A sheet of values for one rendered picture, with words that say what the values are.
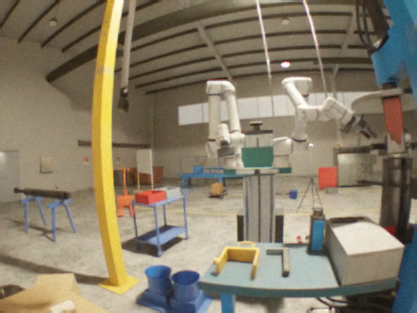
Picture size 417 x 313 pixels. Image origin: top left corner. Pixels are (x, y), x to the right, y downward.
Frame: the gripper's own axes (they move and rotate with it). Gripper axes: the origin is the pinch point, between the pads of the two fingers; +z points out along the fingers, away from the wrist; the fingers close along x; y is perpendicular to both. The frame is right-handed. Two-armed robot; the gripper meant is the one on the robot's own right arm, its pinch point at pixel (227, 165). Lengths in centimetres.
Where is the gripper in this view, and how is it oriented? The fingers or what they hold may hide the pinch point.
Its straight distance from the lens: 154.0
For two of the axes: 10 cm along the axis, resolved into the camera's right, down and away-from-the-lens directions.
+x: -9.8, 1.6, 1.4
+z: 0.9, 9.1, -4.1
